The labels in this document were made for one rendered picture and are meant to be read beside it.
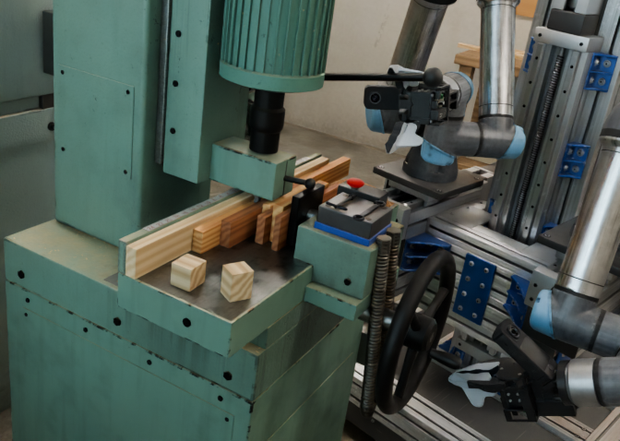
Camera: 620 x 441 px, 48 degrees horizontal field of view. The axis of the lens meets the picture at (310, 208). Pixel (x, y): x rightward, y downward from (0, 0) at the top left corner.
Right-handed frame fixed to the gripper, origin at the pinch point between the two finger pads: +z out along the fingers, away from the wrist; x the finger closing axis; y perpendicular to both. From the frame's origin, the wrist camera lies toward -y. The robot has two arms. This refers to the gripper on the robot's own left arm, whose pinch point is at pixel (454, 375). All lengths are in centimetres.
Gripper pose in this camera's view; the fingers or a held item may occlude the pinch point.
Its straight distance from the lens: 128.6
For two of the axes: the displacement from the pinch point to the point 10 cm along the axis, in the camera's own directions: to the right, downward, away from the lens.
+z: -7.9, 1.7, 5.8
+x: 5.1, -3.4, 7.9
